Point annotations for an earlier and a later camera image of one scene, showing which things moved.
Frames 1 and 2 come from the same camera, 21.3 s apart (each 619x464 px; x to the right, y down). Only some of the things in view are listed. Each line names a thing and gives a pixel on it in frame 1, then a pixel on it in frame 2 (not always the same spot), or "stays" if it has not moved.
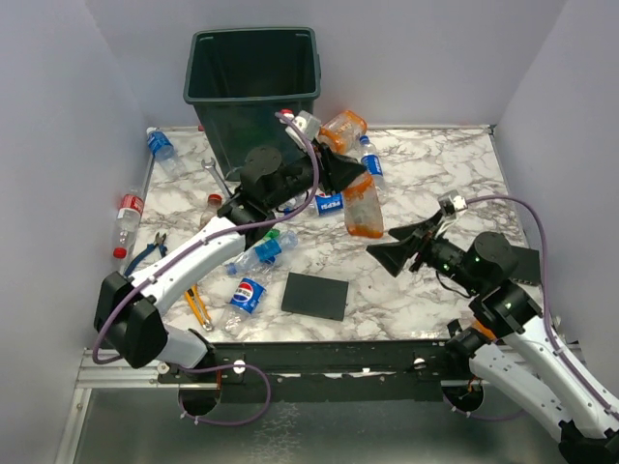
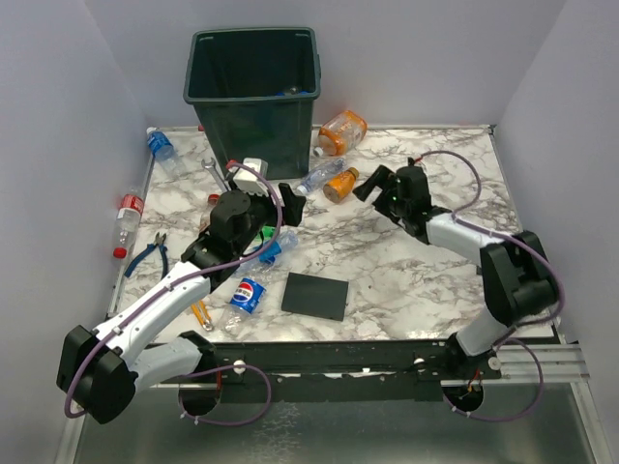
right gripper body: x=437 y=251 → x=389 y=204
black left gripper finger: x=343 y=169 → x=294 y=205
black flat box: x=315 y=296 stays
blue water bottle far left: x=163 y=150 stays
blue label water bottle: x=371 y=162 → x=293 y=91
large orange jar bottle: x=341 y=134 stays
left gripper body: x=300 y=176 → x=263 y=213
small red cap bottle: x=214 y=203 stays
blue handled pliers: x=160 y=242 stays
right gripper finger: x=394 y=255 → x=381 y=178
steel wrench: x=212 y=166 stays
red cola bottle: x=129 y=215 stays
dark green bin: x=240 y=77 stays
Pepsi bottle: x=246 y=296 stays
